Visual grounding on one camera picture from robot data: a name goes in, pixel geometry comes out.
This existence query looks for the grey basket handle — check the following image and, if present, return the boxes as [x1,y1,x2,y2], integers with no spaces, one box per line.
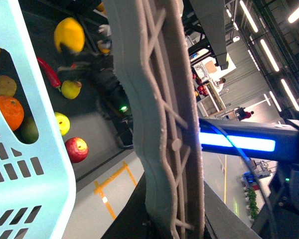
[104,0,205,239]

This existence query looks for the yellow lemon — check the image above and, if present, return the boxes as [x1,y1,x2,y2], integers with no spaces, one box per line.
[54,17,85,53]

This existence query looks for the light blue shopping basket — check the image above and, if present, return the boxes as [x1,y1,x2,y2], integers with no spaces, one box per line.
[0,0,76,239]

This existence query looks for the red apple front edge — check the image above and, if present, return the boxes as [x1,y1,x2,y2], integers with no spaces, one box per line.
[65,137,89,164]

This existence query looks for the yellow pear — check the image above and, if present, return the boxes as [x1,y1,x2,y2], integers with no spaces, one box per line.
[61,80,82,100]

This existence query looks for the green apple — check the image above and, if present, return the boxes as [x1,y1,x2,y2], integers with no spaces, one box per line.
[54,112,70,136]

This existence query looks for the red chili pepper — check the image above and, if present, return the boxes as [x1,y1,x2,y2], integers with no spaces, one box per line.
[36,57,61,91]

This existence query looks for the black near fruit tray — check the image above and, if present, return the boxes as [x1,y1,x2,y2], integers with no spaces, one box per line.
[19,0,133,182]

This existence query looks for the dark green avocado front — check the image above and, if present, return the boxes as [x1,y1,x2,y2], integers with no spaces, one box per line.
[20,116,39,144]

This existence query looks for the large orange front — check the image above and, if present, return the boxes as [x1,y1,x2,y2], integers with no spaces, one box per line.
[0,95,24,131]

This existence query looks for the kiwi lower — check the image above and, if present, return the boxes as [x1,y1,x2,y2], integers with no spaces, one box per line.
[0,75,17,97]

